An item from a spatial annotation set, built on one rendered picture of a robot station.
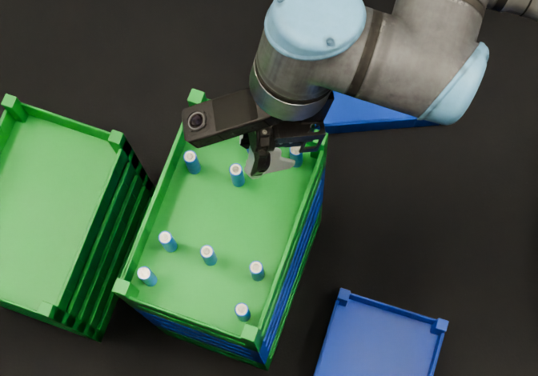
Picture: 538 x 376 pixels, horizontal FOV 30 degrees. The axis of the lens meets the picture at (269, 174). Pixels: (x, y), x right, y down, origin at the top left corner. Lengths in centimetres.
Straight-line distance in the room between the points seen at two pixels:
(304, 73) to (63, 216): 72
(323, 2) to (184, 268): 56
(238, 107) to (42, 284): 59
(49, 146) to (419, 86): 82
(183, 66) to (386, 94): 106
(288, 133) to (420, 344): 81
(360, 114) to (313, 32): 102
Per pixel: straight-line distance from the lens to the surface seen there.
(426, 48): 99
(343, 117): 196
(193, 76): 201
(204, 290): 141
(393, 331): 188
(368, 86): 99
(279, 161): 124
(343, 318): 188
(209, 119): 115
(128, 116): 200
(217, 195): 143
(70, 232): 162
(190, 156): 138
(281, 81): 102
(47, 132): 167
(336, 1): 98
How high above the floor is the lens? 187
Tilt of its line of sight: 75 degrees down
